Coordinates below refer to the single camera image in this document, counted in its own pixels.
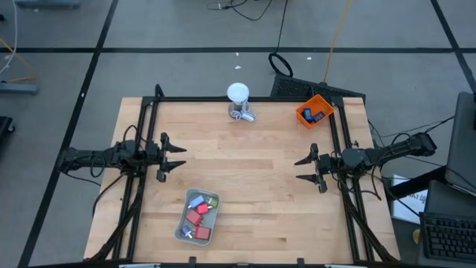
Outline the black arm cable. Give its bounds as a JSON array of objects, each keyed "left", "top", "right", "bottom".
[
  {"left": 332, "top": 163, "right": 423, "bottom": 219},
  {"left": 91, "top": 173, "right": 127, "bottom": 219}
]

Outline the grey plastic bin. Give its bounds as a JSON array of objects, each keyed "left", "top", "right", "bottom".
[{"left": 173, "top": 188, "right": 221, "bottom": 247}]

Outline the thin black floor cable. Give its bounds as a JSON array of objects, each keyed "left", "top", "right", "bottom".
[{"left": 208, "top": 0, "right": 274, "bottom": 22}]

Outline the yellow floor cable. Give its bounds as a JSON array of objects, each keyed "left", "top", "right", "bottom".
[{"left": 0, "top": 36, "right": 38, "bottom": 83}]

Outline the white coiled cable with adapter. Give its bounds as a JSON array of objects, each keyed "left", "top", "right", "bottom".
[{"left": 229, "top": 107, "right": 257, "bottom": 123}]

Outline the black perforated panel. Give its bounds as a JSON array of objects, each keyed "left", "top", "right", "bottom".
[{"left": 270, "top": 73, "right": 367, "bottom": 101}]

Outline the white mushroom-shaped lamp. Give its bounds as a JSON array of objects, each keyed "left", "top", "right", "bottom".
[{"left": 226, "top": 82, "right": 251, "bottom": 116}]

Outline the yellow hanging cable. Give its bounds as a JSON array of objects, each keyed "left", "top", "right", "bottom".
[{"left": 322, "top": 0, "right": 353, "bottom": 85}]

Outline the grey floor foot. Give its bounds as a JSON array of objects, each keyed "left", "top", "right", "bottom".
[{"left": 0, "top": 82, "right": 40, "bottom": 95}]

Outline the orange plastic basket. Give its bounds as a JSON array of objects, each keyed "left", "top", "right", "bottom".
[{"left": 295, "top": 93, "right": 335, "bottom": 130}]

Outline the black laptop keyboard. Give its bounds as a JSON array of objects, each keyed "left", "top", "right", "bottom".
[{"left": 419, "top": 211, "right": 476, "bottom": 264}]

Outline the white floor cable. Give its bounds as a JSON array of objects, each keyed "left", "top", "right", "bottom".
[{"left": 0, "top": 0, "right": 19, "bottom": 75}]

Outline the black table frame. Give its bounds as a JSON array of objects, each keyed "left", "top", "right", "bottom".
[{"left": 83, "top": 83, "right": 401, "bottom": 268}]

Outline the white paper sheet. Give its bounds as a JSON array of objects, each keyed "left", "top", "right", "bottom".
[{"left": 392, "top": 173, "right": 428, "bottom": 224}]

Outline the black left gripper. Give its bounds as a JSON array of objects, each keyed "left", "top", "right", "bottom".
[{"left": 146, "top": 133, "right": 187, "bottom": 182}]

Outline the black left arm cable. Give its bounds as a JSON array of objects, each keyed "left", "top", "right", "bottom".
[{"left": 91, "top": 173, "right": 127, "bottom": 219}]

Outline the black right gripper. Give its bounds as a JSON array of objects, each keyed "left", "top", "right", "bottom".
[{"left": 294, "top": 143, "right": 341, "bottom": 194}]

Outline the grey monitor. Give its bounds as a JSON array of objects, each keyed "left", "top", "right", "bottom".
[{"left": 445, "top": 91, "right": 476, "bottom": 194}]

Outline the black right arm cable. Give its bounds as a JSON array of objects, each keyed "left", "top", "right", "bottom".
[{"left": 332, "top": 163, "right": 423, "bottom": 219}]

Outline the black coiled floor cable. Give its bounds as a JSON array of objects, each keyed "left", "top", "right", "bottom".
[{"left": 268, "top": 0, "right": 295, "bottom": 78}]

